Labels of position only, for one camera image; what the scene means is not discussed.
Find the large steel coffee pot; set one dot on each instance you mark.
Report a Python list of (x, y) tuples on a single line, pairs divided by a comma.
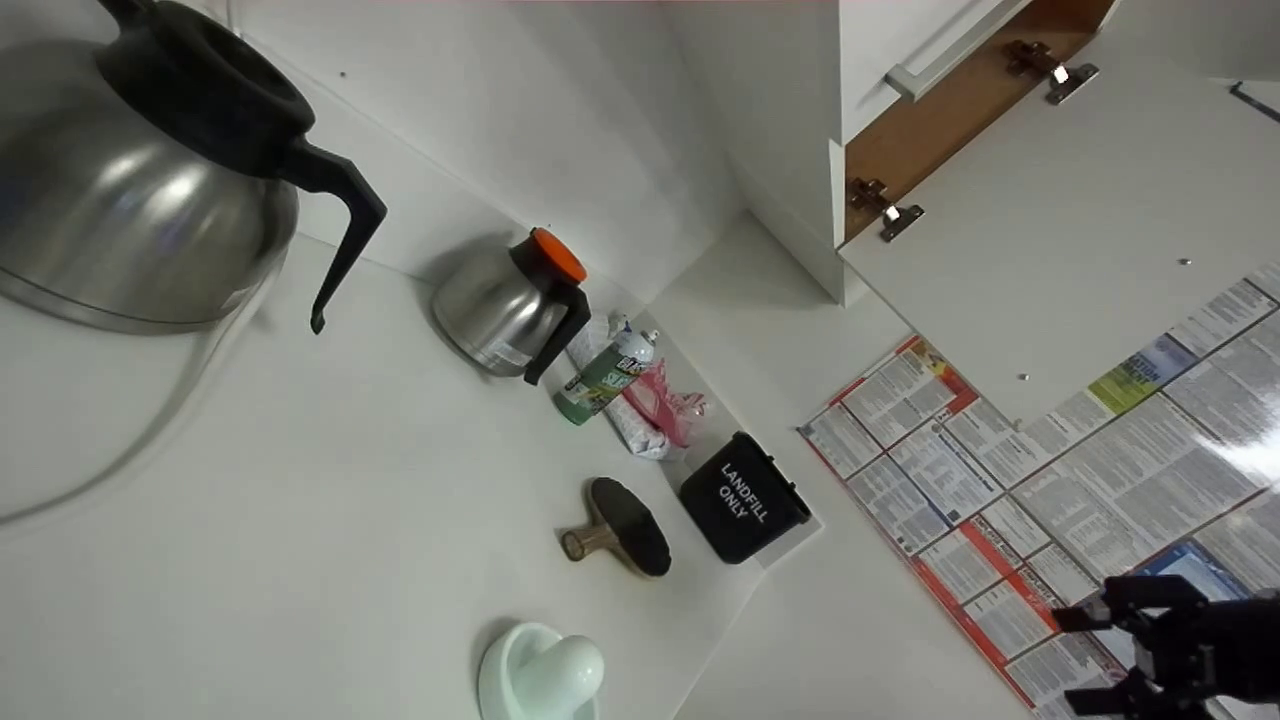
[(120, 201)]

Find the small steel pot orange lid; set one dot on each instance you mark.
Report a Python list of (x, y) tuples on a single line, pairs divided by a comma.
[(485, 304)]

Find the small white creamer cups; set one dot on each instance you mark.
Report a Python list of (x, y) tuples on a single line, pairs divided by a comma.
[(634, 345)]

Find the black landfill bin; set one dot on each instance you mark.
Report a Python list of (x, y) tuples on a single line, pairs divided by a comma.
[(743, 503)]

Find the white cabinet door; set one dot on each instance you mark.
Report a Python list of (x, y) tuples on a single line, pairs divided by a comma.
[(1066, 226)]

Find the green bottle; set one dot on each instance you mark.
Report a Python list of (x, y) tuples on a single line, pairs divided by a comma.
[(592, 385)]

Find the printed wall poster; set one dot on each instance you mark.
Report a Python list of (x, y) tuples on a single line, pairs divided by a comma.
[(963, 494)]

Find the white wall cabinet wood interior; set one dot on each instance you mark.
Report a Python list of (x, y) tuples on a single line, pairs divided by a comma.
[(786, 104)]

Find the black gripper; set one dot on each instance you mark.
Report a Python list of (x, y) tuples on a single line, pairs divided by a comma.
[(1235, 647)]

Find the black round pan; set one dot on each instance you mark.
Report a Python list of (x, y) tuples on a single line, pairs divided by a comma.
[(634, 525)]

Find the white sachets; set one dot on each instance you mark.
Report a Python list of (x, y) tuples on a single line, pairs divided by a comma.
[(634, 435)]

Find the pink sachets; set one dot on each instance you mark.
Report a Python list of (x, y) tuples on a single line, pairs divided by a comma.
[(662, 402)]

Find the metal cabinet hinge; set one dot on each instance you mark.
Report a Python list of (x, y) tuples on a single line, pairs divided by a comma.
[(1066, 76), (885, 223)]

